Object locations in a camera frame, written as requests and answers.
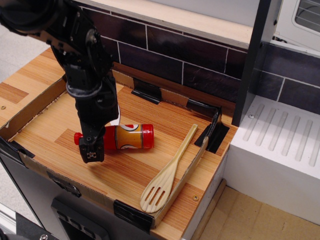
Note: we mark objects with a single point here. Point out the white appliance with vent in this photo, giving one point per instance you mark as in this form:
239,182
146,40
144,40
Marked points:
298,23

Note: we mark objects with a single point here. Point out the wooden slotted spatula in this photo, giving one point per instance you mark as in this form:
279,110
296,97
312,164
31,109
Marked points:
159,189

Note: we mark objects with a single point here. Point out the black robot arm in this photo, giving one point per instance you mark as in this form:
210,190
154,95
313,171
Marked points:
77,46

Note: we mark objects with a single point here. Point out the black shelf post right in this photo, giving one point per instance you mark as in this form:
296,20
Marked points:
263,31

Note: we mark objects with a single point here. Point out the red hot sauce bottle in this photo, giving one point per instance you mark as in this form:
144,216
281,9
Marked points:
128,136

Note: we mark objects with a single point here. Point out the black device bottom left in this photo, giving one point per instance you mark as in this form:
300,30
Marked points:
17,227

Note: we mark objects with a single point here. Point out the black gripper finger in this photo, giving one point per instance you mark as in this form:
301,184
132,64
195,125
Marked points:
91,145

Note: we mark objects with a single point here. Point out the yellow handled toy knife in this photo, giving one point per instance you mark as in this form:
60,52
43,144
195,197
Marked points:
116,121

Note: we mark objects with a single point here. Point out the white ridged sink drainboard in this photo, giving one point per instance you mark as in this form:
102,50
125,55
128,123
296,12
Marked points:
274,158

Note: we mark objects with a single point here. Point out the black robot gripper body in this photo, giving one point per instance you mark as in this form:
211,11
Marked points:
96,106

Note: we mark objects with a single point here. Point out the black oven control panel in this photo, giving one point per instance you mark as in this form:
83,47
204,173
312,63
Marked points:
76,225

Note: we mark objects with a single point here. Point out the light wooden shelf board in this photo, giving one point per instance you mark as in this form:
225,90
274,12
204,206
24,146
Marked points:
208,27

